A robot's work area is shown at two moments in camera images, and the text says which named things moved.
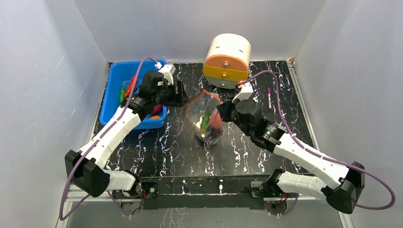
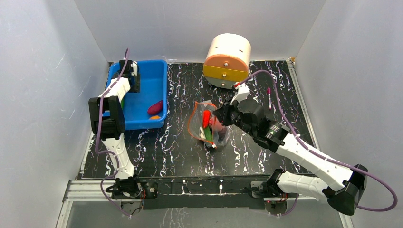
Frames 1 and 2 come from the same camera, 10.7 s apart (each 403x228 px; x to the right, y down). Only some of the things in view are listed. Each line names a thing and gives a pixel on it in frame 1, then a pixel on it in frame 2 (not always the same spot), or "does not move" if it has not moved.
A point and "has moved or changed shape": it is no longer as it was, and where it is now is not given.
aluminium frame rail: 306,109 does not move
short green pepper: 205,121 to 208,134
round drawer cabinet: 227,61 does not move
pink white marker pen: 269,98 does not move
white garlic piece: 199,123 to 202,134
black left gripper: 180,99 to 135,89
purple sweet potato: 158,109 does not move
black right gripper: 227,111 does not move
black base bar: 202,192 does not move
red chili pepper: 127,93 has moved or changed shape
